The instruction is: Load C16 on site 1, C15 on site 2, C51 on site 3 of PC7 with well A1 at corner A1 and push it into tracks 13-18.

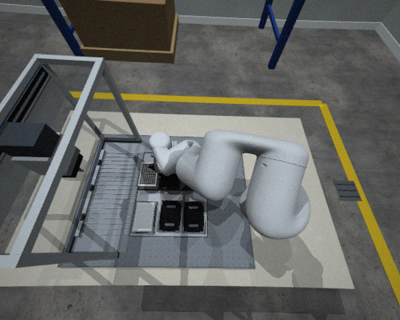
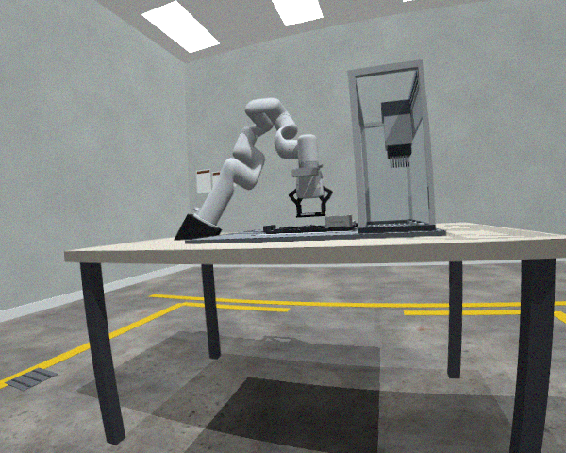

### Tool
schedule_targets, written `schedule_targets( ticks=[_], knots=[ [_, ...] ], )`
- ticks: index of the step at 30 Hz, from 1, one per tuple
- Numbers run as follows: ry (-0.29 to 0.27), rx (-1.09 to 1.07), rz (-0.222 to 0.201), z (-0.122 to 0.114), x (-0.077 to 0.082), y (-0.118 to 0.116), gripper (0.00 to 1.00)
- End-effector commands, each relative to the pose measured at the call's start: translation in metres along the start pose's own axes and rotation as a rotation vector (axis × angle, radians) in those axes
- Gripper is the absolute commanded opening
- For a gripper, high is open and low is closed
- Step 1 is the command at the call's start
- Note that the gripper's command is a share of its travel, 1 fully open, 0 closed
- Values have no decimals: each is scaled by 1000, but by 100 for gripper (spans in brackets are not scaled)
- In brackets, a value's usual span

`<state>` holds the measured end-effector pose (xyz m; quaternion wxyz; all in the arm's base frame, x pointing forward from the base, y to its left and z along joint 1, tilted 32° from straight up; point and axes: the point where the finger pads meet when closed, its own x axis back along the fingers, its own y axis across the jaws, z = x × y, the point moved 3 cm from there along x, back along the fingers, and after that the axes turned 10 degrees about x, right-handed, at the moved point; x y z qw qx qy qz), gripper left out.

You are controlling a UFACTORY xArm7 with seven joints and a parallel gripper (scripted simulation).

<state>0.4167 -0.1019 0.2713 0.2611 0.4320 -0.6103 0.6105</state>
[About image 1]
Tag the black well plate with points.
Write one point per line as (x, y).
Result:
(169, 181)

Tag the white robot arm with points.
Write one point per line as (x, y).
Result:
(277, 206)

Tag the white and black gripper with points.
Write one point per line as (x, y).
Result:
(154, 167)

